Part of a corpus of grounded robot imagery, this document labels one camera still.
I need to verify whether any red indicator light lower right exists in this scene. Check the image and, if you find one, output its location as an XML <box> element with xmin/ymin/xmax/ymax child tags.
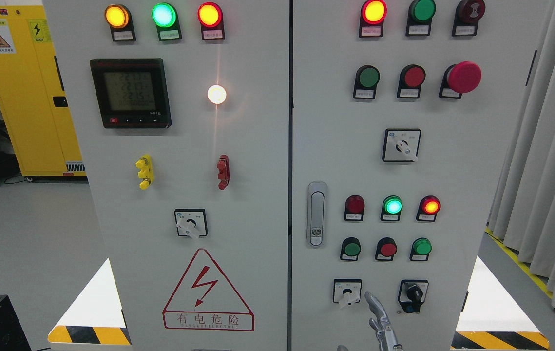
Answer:
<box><xmin>420</xmin><ymin>195</ymin><xmax>441</xmax><ymax>215</ymax></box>

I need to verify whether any red push button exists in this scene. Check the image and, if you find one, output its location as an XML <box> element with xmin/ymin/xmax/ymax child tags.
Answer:
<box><xmin>402</xmin><ymin>65</ymin><xmax>426</xmax><ymax>88</ymax></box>
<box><xmin>375</xmin><ymin>237</ymin><xmax>398</xmax><ymax>261</ymax></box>

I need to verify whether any red indicator light lower left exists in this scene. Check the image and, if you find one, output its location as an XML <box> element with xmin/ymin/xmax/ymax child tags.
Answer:
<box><xmin>345</xmin><ymin>195</ymin><xmax>365</xmax><ymax>214</ymax></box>

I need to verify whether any yellow terminal connector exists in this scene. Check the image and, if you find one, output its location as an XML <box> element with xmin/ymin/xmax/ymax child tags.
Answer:
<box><xmin>135</xmin><ymin>154</ymin><xmax>154</xmax><ymax>190</ymax></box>

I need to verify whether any grey electrical control cabinet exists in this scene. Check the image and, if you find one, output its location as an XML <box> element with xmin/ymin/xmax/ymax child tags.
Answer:
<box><xmin>43</xmin><ymin>0</ymin><xmax>550</xmax><ymax>351</ymax></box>

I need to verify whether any red indicator light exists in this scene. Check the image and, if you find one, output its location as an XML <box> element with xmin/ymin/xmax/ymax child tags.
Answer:
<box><xmin>420</xmin><ymin>195</ymin><xmax>441</xmax><ymax>215</ymax></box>
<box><xmin>361</xmin><ymin>0</ymin><xmax>388</xmax><ymax>26</ymax></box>
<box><xmin>345</xmin><ymin>195</ymin><xmax>365</xmax><ymax>214</ymax></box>
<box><xmin>197</xmin><ymin>2</ymin><xmax>223</xmax><ymax>28</ymax></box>

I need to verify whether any white indicator light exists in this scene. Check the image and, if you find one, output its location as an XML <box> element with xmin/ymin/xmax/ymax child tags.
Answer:
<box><xmin>207</xmin><ymin>84</ymin><xmax>228</xmax><ymax>106</ymax></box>

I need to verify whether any black digital power meter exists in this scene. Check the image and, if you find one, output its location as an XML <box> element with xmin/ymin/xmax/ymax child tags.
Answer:
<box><xmin>90</xmin><ymin>58</ymin><xmax>172</xmax><ymax>129</ymax></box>

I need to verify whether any red terminal connector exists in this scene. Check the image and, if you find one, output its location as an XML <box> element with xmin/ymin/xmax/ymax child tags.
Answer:
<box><xmin>216</xmin><ymin>154</ymin><xmax>230</xmax><ymax>190</ymax></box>

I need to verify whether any green indicator light lower middle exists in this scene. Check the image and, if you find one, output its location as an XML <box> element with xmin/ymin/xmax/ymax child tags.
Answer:
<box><xmin>382</xmin><ymin>195</ymin><xmax>403</xmax><ymax>215</ymax></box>

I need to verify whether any green indicator light top right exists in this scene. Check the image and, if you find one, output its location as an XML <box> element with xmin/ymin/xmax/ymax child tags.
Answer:
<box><xmin>409</xmin><ymin>0</ymin><xmax>436</xmax><ymax>23</ymax></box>

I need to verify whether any red indicator light top right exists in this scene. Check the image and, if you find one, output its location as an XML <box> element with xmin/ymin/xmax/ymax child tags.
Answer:
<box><xmin>361</xmin><ymin>0</ymin><xmax>388</xmax><ymax>26</ymax></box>

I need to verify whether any yellow safety cabinet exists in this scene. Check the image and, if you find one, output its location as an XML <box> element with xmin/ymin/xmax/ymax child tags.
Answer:
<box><xmin>0</xmin><ymin>6</ymin><xmax>86</xmax><ymax>179</ymax></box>

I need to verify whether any green push button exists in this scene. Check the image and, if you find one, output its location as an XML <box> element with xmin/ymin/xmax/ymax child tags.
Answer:
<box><xmin>412</xmin><ymin>237</ymin><xmax>432</xmax><ymax>256</ymax></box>
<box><xmin>340</xmin><ymin>237</ymin><xmax>362</xmax><ymax>261</ymax></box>
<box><xmin>356</xmin><ymin>65</ymin><xmax>380</xmax><ymax>89</ymax></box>

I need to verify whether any green push button lower right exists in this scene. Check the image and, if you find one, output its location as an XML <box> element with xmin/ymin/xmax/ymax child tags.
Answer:
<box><xmin>412</xmin><ymin>237</ymin><xmax>432</xmax><ymax>256</ymax></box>

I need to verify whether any green indicator light top left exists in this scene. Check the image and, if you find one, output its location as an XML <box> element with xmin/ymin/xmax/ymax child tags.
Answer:
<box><xmin>151</xmin><ymin>2</ymin><xmax>177</xmax><ymax>28</ymax></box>

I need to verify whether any black key selector switch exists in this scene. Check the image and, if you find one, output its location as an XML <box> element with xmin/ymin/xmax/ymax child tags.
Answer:
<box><xmin>397</xmin><ymin>279</ymin><xmax>429</xmax><ymax>314</ymax></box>

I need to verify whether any red emergency stop mushroom button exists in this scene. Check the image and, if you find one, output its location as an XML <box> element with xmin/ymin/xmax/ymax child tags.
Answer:
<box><xmin>446</xmin><ymin>61</ymin><xmax>482</xmax><ymax>94</ymax></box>

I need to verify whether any red push button lower middle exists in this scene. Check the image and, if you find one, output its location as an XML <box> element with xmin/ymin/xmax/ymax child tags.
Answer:
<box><xmin>375</xmin><ymin>237</ymin><xmax>398</xmax><ymax>261</ymax></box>

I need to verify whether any green indicator light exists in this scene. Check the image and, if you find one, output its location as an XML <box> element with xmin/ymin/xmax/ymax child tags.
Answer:
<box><xmin>409</xmin><ymin>0</ymin><xmax>436</xmax><ymax>23</ymax></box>
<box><xmin>151</xmin><ymin>2</ymin><xmax>177</xmax><ymax>28</ymax></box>
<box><xmin>382</xmin><ymin>195</ymin><xmax>403</xmax><ymax>215</ymax></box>

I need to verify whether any silver cabinet door handle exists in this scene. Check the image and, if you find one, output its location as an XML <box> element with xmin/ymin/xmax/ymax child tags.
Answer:
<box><xmin>306</xmin><ymin>181</ymin><xmax>328</xmax><ymax>248</ymax></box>

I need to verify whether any upper right rotary selector switch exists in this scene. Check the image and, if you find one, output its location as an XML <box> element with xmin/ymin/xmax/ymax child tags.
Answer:
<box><xmin>382</xmin><ymin>128</ymin><xmax>422</xmax><ymax>162</ymax></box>

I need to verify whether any red push button upper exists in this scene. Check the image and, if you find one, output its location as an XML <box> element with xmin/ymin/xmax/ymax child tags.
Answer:
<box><xmin>402</xmin><ymin>65</ymin><xmax>426</xmax><ymax>88</ymax></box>

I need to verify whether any red electrical hazard warning sign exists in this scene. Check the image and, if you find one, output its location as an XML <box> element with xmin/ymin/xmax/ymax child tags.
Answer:
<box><xmin>162</xmin><ymin>248</ymin><xmax>255</xmax><ymax>332</ymax></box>

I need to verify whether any green push button lower left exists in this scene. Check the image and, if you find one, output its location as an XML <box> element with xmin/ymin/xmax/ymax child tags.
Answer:
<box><xmin>340</xmin><ymin>237</ymin><xmax>362</xmax><ymax>261</ymax></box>

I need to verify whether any red indicator light top left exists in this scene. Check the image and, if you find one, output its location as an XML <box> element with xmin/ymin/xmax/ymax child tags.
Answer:
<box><xmin>197</xmin><ymin>2</ymin><xmax>223</xmax><ymax>28</ymax></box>

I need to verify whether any lower white rotary selector switch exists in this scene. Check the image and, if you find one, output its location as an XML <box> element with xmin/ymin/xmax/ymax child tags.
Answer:
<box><xmin>333</xmin><ymin>278</ymin><xmax>363</xmax><ymax>309</ymax></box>

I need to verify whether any amber indicator light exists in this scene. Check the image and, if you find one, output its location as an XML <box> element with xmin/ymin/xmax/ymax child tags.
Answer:
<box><xmin>104</xmin><ymin>4</ymin><xmax>131</xmax><ymax>29</ymax></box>

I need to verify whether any silver robotic hand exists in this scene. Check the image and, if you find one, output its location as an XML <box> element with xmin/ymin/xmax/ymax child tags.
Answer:
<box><xmin>364</xmin><ymin>291</ymin><xmax>403</xmax><ymax>351</ymax></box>

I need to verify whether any left panel rotary selector switch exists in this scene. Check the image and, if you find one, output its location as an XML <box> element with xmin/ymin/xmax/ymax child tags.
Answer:
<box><xmin>174</xmin><ymin>209</ymin><xmax>208</xmax><ymax>238</ymax></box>

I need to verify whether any green push button upper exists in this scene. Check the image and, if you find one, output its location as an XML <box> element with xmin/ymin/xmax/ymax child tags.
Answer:
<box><xmin>356</xmin><ymin>65</ymin><xmax>380</xmax><ymax>89</ymax></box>

